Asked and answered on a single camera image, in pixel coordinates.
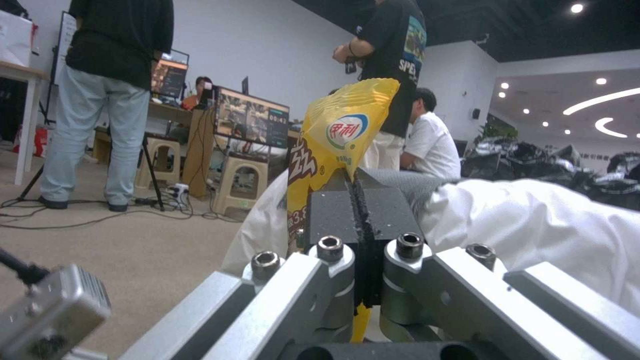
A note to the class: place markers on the white table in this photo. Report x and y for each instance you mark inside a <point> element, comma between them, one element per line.
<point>29,112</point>

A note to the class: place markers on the black tripod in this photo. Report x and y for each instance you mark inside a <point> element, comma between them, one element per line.
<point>152,180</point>

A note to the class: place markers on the standing person with printed shirt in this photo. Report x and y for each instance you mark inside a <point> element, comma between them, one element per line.
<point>395,56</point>

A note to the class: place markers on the small monitor on desk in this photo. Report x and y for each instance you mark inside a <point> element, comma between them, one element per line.
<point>170,78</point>

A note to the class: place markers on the beige plastic stool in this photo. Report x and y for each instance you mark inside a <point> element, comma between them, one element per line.
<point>231,167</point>
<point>172,150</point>

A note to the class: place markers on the seated person in white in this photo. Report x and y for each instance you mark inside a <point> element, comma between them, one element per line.
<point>430,142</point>

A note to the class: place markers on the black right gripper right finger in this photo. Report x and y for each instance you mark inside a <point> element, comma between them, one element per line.
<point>450,285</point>

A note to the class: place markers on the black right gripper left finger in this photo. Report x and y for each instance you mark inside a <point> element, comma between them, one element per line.
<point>280,300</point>

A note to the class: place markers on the curved ceiling lamp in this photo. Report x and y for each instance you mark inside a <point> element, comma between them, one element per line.
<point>600,99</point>

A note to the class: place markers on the seated person in orange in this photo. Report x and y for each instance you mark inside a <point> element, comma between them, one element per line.
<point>192,101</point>

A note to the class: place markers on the green potted plant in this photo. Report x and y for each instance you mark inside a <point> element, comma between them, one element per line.
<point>497,129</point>

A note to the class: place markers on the white power strip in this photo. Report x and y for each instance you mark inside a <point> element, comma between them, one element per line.
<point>178,190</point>

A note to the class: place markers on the red and white bag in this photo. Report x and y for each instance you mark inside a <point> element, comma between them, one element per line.
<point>42,140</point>

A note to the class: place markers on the silver wrist connector box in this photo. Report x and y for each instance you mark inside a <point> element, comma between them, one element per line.
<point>55,307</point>

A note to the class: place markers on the large monitor on stand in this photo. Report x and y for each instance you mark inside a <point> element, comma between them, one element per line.
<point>250,116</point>

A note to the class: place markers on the yellow snack wrapper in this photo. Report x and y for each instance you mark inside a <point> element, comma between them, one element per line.
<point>340,123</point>

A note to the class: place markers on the pile of black bags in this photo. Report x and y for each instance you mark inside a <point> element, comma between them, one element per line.
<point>525,161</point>

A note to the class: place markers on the whiteboard on stand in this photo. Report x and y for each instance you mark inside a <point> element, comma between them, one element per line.
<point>65,37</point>

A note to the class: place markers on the wooden desk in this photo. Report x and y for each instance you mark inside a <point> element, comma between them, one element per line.
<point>200,150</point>

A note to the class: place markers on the white paper bag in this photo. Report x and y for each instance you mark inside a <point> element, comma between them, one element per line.
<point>15,37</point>

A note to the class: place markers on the standing person in pale trousers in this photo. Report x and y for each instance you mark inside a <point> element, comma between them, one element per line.
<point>120,37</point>

